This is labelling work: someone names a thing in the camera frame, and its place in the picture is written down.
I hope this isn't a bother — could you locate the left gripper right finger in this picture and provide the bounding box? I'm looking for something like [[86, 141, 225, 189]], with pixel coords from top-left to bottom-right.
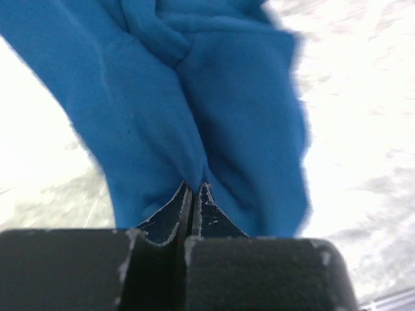
[[192, 183, 248, 238]]

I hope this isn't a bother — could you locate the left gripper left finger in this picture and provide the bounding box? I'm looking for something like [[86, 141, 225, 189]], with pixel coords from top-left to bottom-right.
[[134, 183, 193, 248]]

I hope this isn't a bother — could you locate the blue printed t shirt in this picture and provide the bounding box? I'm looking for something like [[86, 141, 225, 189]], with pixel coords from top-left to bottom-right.
[[1, 1, 309, 237]]

